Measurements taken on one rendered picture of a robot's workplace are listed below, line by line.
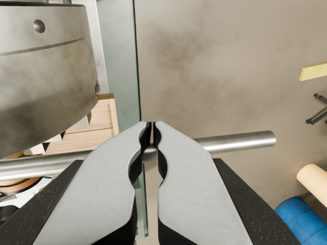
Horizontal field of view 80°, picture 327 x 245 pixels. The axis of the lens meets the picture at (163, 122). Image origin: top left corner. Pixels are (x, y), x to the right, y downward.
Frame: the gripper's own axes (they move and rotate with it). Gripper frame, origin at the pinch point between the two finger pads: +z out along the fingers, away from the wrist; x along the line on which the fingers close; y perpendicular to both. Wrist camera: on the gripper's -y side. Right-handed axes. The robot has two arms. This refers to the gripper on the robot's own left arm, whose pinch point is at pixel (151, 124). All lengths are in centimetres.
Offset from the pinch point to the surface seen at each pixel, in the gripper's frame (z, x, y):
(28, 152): 14.2, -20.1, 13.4
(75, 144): 36, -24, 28
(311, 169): 175, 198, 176
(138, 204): 36, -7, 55
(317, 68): 168, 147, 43
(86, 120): 15.8, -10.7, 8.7
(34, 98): 6.6, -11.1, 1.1
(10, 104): 5.1, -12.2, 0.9
